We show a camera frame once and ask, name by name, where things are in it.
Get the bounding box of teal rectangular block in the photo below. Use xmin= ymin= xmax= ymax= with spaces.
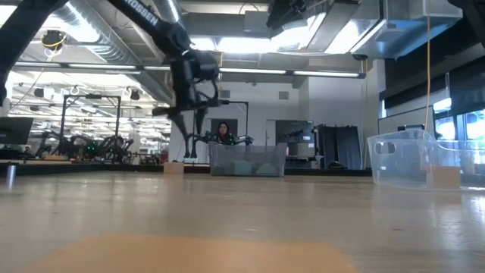
xmin=231 ymin=159 xmax=254 ymax=177

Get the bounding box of black gantry frame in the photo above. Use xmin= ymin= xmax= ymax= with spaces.
xmin=58 ymin=93 xmax=123 ymax=152
xmin=192 ymin=99 xmax=250 ymax=160

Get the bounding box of clear plastic bin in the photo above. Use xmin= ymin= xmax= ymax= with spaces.
xmin=366 ymin=128 xmax=485 ymax=191

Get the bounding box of small orange cube block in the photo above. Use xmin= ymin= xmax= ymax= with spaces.
xmin=424 ymin=165 xmax=462 ymax=190

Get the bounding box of yellow hanging cable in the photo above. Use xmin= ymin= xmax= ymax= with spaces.
xmin=423 ymin=0 xmax=433 ymax=133

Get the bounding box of silver spiral ventilation duct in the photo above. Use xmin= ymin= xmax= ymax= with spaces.
xmin=22 ymin=0 xmax=175 ymax=103

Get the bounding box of black curtain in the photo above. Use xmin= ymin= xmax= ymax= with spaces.
xmin=316 ymin=124 xmax=361 ymax=171

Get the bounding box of natural wood block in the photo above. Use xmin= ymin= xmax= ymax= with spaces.
xmin=163 ymin=162 xmax=185 ymax=176

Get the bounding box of teal wedge block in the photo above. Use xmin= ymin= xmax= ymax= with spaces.
xmin=255 ymin=162 xmax=282 ymax=177

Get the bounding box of black aluminium table frame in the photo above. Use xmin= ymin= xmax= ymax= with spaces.
xmin=0 ymin=162 xmax=373 ymax=178

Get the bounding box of grey translucent plastic bin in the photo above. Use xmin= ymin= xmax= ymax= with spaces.
xmin=208 ymin=141 xmax=288 ymax=178

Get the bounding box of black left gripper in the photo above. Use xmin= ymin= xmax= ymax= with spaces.
xmin=151 ymin=77 xmax=231 ymax=149

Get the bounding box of dark computer monitor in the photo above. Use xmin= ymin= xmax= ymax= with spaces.
xmin=0 ymin=116 xmax=35 ymax=146

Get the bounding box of dark storage cabinet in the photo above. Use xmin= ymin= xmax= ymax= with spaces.
xmin=275 ymin=119 xmax=316 ymax=169

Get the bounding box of long ceiling light bar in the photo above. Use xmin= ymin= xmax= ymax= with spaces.
xmin=13 ymin=61 xmax=367 ymax=80

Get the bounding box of black ceiling cord reel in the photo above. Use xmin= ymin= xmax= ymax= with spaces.
xmin=40 ymin=29 xmax=68 ymax=52

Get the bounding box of person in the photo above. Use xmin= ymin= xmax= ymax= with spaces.
xmin=214 ymin=120 xmax=238 ymax=146

